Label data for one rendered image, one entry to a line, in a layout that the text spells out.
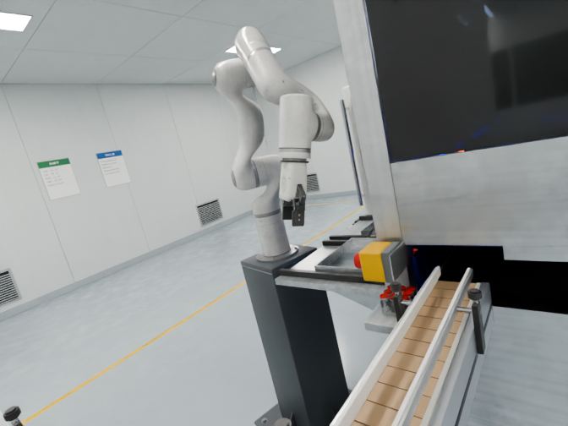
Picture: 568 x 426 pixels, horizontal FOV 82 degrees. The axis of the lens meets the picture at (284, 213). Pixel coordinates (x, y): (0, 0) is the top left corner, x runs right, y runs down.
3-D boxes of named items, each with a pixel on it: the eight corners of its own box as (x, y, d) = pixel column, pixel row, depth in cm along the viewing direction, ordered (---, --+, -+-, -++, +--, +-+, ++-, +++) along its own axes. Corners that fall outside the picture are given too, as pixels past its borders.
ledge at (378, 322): (445, 309, 75) (445, 302, 75) (429, 342, 66) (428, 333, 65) (386, 302, 84) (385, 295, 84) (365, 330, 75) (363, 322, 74)
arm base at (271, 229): (248, 259, 146) (237, 219, 143) (281, 244, 157) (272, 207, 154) (272, 265, 131) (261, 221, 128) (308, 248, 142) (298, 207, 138)
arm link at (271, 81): (286, 81, 106) (326, 150, 92) (241, 73, 97) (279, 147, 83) (299, 56, 99) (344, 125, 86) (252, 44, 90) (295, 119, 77)
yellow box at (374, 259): (404, 270, 77) (400, 241, 76) (393, 283, 72) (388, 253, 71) (374, 268, 82) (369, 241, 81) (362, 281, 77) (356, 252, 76)
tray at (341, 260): (450, 248, 103) (448, 237, 103) (426, 285, 84) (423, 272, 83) (352, 246, 125) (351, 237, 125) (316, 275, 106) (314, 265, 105)
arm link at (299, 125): (300, 150, 91) (272, 148, 86) (302, 100, 89) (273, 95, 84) (320, 149, 84) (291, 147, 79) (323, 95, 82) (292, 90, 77)
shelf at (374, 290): (473, 217, 132) (472, 212, 132) (421, 302, 81) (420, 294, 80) (364, 221, 164) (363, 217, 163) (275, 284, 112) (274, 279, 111)
